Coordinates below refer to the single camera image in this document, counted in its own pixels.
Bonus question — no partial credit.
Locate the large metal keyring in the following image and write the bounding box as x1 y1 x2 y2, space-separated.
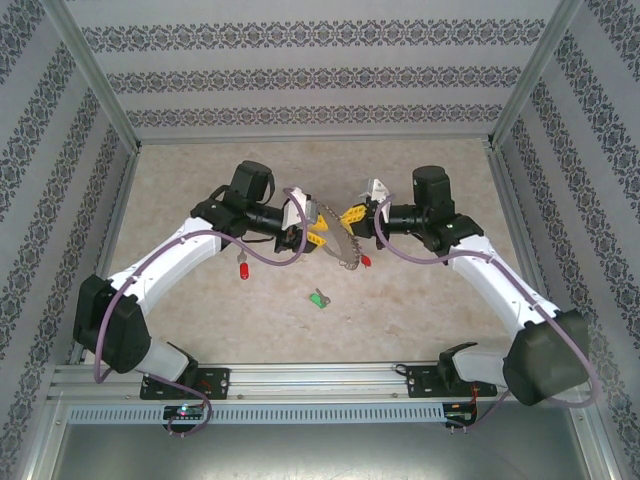
310 195 365 272

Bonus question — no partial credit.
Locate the grey metal base panel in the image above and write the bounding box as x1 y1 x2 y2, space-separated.
49 422 594 480

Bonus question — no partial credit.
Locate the aluminium frame crossbar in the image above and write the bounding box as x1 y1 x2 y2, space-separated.
134 132 496 147

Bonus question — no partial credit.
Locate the aluminium side rail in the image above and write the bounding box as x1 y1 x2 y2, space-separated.
487 142 556 319
67 147 144 366

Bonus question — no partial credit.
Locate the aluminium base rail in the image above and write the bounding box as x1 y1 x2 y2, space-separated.
48 362 511 402

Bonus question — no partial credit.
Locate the slotted grey cable duct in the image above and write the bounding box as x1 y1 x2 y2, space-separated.
68 402 446 424

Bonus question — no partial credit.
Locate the aluminium frame post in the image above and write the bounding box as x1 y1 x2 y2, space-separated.
39 0 144 154
487 0 585 151

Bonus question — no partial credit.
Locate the aluminium frame leg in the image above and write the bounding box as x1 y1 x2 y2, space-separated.
569 399 622 480
12 399 71 480

